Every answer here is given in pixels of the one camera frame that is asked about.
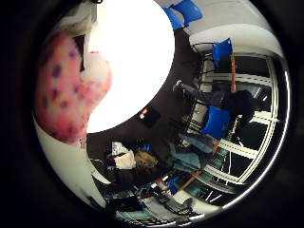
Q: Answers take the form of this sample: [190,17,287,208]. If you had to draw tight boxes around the pink plush toy purple spots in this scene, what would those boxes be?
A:
[33,31,113,148]

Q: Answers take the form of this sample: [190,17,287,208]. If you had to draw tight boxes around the black box with lights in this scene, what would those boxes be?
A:
[138,105,162,129]

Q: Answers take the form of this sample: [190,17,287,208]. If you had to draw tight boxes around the brown furry bag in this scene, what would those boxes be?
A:
[134,150,160,169]

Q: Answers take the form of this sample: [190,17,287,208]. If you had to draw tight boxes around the white bag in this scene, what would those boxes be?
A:
[110,141,138,171]

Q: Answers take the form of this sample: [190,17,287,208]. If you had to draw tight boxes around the teal jacket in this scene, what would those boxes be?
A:
[166,132,215,174]

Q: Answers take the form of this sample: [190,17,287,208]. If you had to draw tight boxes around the blue chair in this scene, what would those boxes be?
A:
[200,104,233,141]
[162,0,204,30]
[211,37,235,68]

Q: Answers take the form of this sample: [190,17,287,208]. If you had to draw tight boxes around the person in dark clothes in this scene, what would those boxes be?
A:
[172,79,259,124]

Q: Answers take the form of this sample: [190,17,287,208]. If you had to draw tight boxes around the black laptop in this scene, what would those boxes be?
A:
[111,196,144,213]

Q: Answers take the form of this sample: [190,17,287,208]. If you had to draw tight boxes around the brown wooden post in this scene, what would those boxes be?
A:
[229,52,238,93]

